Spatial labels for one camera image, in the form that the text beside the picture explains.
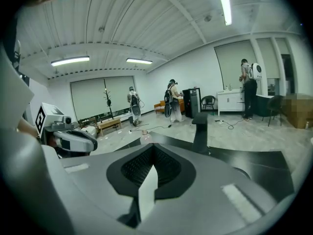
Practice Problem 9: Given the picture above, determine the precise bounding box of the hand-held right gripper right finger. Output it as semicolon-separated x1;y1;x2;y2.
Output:
140;142;281;235

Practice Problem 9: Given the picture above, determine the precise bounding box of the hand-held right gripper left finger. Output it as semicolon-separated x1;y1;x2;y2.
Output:
60;142;155;235

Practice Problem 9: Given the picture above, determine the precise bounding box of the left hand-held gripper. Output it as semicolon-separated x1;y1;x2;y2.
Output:
35;102;98;153

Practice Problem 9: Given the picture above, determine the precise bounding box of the person's left forearm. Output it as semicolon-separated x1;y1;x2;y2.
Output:
16;117;38;139

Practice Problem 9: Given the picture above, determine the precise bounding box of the black countertop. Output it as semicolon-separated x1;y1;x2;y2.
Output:
113;131;295;203

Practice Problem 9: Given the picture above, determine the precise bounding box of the person's left hand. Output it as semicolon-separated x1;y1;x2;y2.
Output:
47;133;59;148

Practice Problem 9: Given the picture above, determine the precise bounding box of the white round pouf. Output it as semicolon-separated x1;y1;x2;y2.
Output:
80;125;98;140

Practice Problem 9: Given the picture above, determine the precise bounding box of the low wooden table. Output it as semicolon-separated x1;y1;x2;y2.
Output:
97;118;122;136

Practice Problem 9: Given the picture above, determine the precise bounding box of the window roller blind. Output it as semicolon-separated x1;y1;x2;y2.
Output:
214;40;258;91
70;78;106;122
104;76;136;115
255;38;280;79

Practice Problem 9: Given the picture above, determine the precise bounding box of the black coat rack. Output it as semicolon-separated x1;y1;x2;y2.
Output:
102;88;114;121

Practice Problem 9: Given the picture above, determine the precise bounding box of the black faucet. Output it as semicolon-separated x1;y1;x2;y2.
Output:
192;113;212;156

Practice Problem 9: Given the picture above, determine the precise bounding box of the ceiling strip light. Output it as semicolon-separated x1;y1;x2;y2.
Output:
126;57;153;65
50;55;90;67
217;0;232;26

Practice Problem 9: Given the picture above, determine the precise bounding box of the orange sofa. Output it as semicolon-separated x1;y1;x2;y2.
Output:
154;98;185;114

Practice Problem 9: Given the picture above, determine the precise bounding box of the black water dispenser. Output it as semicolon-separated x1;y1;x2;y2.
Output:
182;88;202;118

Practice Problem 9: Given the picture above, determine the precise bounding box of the black chair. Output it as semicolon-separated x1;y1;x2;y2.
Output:
261;94;285;127
201;95;217;112

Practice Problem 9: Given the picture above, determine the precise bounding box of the dark cabinet white top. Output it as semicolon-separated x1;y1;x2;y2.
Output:
255;94;282;119

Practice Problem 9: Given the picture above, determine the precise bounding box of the cardboard box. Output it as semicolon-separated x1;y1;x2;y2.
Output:
281;93;313;129

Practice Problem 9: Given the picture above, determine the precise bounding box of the black floor cable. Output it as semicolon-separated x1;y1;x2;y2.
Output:
214;118;245;130

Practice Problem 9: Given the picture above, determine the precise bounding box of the black power cable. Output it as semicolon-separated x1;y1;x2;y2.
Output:
131;122;173;133

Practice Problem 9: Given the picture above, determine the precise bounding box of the white black backpack strap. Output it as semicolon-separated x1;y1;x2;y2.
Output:
13;40;22;70

